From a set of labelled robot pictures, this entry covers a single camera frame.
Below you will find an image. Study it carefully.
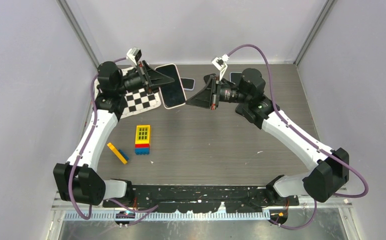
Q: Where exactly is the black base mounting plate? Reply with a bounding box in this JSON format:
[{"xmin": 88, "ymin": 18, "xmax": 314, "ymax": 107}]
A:
[{"xmin": 117, "ymin": 185, "xmax": 299, "ymax": 214}]

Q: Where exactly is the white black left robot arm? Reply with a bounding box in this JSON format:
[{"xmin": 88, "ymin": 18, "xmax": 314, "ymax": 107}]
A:
[{"xmin": 53, "ymin": 60, "xmax": 174, "ymax": 207}]

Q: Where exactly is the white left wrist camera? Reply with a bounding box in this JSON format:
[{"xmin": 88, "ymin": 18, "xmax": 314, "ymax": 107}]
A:
[{"xmin": 126, "ymin": 47, "xmax": 142, "ymax": 68}]

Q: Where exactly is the yellow red blue block house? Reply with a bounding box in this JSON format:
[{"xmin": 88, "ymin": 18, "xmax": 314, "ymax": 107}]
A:
[{"xmin": 134, "ymin": 125, "xmax": 151, "ymax": 155}]

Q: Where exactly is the beige phone case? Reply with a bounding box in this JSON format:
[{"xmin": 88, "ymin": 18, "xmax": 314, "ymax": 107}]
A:
[{"xmin": 155, "ymin": 63, "xmax": 186, "ymax": 110}]

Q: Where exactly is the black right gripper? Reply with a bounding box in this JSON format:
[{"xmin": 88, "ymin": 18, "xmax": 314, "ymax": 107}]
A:
[{"xmin": 186, "ymin": 76, "xmax": 250, "ymax": 111}]

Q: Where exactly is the phone in lilac case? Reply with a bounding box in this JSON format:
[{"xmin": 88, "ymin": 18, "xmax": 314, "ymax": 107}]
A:
[{"xmin": 180, "ymin": 77, "xmax": 196, "ymax": 91}]

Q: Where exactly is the aluminium frame rail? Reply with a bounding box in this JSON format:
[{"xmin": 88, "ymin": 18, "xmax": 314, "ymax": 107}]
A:
[{"xmin": 50, "ymin": 185, "xmax": 354, "ymax": 222}]

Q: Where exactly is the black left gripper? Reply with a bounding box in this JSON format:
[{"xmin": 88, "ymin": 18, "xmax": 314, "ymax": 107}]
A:
[{"xmin": 116, "ymin": 61, "xmax": 175, "ymax": 96}]

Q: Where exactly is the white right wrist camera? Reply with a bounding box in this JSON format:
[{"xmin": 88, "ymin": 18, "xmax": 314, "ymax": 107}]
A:
[{"xmin": 211, "ymin": 54, "xmax": 230, "ymax": 81}]

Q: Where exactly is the phone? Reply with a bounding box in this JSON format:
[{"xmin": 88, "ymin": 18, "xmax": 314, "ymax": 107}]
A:
[
  {"xmin": 229, "ymin": 72, "xmax": 242, "ymax": 85},
  {"xmin": 180, "ymin": 77, "xmax": 196, "ymax": 91}
]

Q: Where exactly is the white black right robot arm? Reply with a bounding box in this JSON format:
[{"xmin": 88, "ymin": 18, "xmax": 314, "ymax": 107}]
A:
[{"xmin": 186, "ymin": 68, "xmax": 349, "ymax": 205}]

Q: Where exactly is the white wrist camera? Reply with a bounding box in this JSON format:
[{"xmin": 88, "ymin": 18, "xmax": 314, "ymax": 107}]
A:
[
  {"xmin": 126, "ymin": 47, "xmax": 142, "ymax": 68},
  {"xmin": 211, "ymin": 54, "xmax": 230, "ymax": 81}
]

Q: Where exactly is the checkerboard calibration mat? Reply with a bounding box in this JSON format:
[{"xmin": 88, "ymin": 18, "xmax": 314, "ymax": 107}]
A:
[{"xmin": 92, "ymin": 67, "xmax": 161, "ymax": 120}]

